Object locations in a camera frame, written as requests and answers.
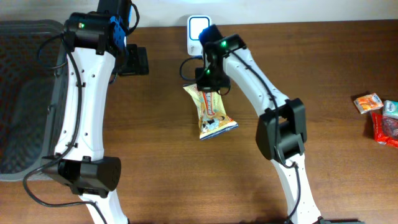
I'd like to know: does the yellow snack bag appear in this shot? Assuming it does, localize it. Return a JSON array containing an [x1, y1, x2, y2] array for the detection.
[[183, 84, 239, 140]]

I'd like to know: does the orange Kleenex tissue pack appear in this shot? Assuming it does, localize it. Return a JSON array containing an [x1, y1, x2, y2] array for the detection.
[[353, 93, 384, 114]]

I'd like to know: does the red candy packet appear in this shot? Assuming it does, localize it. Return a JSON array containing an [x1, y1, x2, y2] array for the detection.
[[371, 113, 397, 148]]

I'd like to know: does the green Kleenex tissue pack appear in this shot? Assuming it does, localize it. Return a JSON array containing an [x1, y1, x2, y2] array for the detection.
[[382, 100, 398, 119]]

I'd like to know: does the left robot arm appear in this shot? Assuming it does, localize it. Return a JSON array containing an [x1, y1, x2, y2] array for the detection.
[[42, 1, 149, 223]]

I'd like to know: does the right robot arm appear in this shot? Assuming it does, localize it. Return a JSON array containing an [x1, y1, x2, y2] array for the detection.
[[197, 25, 322, 223]]

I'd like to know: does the white barcode scanner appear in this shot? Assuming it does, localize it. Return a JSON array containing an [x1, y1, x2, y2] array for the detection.
[[187, 15, 212, 56]]

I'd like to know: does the grey plastic mesh basket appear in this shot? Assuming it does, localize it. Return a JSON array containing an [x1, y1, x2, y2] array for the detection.
[[1, 20, 68, 182]]

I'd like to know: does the left black cable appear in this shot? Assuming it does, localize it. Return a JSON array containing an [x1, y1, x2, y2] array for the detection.
[[22, 2, 141, 224]]

